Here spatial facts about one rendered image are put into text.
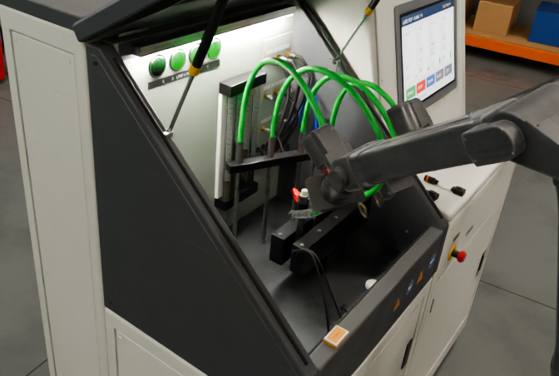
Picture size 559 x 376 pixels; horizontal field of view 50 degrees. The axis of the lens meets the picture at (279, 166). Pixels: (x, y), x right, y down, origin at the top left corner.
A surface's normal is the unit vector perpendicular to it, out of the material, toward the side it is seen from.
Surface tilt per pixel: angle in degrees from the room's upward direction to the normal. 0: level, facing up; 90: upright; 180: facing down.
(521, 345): 0
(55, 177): 90
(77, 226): 90
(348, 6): 90
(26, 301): 0
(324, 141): 38
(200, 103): 90
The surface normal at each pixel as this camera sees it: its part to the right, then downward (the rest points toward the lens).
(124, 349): -0.58, 0.35
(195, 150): 0.81, 0.34
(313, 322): 0.08, -0.87
